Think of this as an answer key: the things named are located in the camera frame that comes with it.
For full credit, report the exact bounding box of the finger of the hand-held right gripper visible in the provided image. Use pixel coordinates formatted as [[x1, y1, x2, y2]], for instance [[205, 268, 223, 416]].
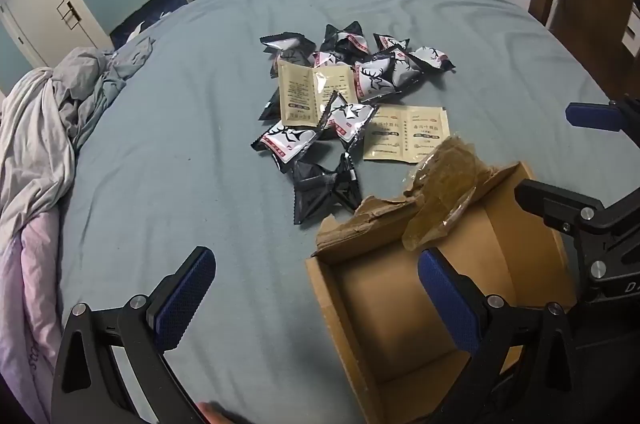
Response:
[[566, 97, 640, 134], [515, 178, 607, 237]]

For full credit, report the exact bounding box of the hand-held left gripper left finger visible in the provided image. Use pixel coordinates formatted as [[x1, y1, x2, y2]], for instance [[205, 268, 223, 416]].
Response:
[[50, 245, 217, 424]]

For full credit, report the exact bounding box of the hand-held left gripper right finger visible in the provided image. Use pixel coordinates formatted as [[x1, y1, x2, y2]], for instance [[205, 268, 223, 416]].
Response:
[[418, 248, 583, 424]]

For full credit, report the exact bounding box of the brown cardboard box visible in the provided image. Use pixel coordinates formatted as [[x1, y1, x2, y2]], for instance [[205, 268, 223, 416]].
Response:
[[305, 160, 581, 424]]

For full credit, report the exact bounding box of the beige double sachet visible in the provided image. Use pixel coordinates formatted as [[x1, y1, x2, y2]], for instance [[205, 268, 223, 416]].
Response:
[[363, 103, 452, 165], [276, 58, 357, 127]]

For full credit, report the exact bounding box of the pile of snack packets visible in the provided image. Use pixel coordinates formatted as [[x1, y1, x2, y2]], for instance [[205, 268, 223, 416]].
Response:
[[251, 22, 456, 225]]

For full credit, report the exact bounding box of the person's left hand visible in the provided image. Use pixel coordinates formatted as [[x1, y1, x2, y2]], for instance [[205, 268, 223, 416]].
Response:
[[197, 401, 251, 424]]

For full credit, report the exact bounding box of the bed with blue-grey sheet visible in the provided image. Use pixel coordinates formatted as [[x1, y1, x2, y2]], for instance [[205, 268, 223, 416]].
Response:
[[50, 0, 640, 424]]

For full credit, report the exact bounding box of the pink blanket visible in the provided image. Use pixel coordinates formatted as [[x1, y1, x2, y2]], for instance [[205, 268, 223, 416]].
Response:
[[0, 204, 66, 424]]

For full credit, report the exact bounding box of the crumpled grey duvet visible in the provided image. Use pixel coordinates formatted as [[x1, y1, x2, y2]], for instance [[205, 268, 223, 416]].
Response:
[[0, 35, 156, 230]]

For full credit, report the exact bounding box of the dark framed picture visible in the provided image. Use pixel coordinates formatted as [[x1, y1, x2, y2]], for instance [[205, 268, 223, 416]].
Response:
[[109, 0, 195, 50]]

